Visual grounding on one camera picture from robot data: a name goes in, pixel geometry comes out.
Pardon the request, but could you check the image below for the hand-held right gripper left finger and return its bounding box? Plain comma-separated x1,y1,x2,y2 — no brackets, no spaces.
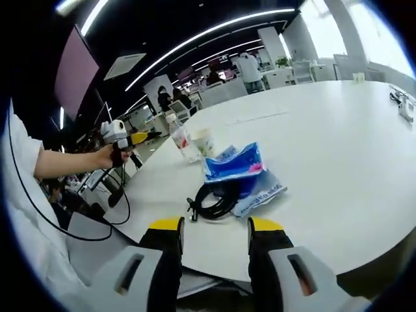
87,216,186,312

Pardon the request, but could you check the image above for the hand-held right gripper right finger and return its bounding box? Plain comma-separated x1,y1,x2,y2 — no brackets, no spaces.
247,216,371,312

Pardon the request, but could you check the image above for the clear plastic water bottle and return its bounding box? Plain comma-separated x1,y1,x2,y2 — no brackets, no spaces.
165,113,200,164

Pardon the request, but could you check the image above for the clear packet with blue mask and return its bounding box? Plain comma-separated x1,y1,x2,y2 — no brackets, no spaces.
213,170,289,218

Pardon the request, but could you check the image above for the white paper cup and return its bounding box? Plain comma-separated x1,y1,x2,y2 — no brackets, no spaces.
191,127,216,160

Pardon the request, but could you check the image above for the blue flowered tissue pack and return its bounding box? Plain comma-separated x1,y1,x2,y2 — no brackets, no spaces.
202,141,268,183

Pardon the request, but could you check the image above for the person's left hand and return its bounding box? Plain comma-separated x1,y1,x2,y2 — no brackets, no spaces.
95,144,130,170

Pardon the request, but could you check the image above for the ceiling air vent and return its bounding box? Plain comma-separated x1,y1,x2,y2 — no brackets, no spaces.
103,53,148,81

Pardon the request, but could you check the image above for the white round table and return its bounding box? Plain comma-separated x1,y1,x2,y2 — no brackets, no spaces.
110,79,416,283

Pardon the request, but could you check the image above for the person's white shirt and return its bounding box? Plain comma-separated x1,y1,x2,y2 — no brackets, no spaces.
0,97,92,312

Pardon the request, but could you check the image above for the white spare gripper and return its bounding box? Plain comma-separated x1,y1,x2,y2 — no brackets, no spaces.
389,84,416,123

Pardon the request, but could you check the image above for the dark wall screen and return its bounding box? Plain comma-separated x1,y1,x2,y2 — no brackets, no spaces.
53,25,101,122

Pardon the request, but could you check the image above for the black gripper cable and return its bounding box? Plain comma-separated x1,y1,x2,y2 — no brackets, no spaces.
8,107,132,242

